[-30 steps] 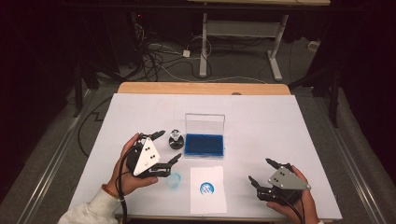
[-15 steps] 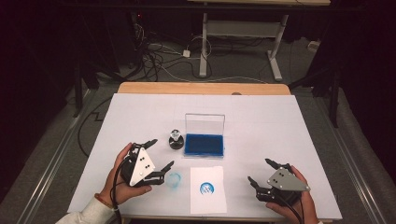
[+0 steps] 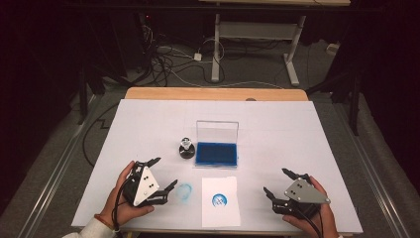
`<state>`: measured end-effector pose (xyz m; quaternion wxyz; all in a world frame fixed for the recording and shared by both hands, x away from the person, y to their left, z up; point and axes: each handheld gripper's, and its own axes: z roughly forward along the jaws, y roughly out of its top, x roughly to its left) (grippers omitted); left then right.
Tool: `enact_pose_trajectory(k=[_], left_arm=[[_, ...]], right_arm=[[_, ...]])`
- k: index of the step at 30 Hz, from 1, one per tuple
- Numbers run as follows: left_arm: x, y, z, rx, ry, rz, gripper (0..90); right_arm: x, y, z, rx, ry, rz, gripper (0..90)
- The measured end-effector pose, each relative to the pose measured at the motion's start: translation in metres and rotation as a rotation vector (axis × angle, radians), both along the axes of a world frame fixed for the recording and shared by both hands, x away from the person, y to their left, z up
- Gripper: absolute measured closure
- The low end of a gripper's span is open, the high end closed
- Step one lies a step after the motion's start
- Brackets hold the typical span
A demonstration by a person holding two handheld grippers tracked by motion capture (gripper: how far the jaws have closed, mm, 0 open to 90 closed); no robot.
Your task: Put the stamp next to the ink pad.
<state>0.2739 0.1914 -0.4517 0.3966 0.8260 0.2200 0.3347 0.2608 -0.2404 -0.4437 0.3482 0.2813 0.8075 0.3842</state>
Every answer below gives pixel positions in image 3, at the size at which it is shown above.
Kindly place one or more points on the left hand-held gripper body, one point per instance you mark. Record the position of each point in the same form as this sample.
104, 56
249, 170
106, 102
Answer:
145, 186

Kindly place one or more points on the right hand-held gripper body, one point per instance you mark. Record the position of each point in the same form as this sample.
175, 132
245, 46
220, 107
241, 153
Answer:
305, 195

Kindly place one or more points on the black round stamp clear knob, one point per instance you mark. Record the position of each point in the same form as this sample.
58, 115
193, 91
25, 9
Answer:
187, 150

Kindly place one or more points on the white paper sheet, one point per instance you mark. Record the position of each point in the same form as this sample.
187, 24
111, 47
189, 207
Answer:
228, 185

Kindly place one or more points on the blue ink pad clear case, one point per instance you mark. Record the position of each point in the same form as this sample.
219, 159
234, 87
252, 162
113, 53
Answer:
216, 154

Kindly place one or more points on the person's left hand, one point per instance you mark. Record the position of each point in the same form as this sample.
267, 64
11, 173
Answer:
125, 211

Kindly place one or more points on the person's right hand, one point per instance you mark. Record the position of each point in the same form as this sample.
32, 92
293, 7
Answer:
327, 221

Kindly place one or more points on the person's white left sleeve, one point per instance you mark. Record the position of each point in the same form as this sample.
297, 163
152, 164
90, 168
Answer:
94, 231

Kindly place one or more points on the black metal stand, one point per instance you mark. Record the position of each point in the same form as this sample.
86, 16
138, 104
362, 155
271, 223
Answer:
355, 105
82, 99

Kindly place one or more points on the white power adapter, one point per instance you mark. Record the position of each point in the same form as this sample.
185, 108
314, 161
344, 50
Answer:
197, 57

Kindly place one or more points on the metal floor rail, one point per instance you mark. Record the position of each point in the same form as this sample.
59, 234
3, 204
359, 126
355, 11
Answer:
56, 172
373, 172

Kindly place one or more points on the white metal desk frame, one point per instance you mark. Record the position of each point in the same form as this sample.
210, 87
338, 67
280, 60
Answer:
216, 49

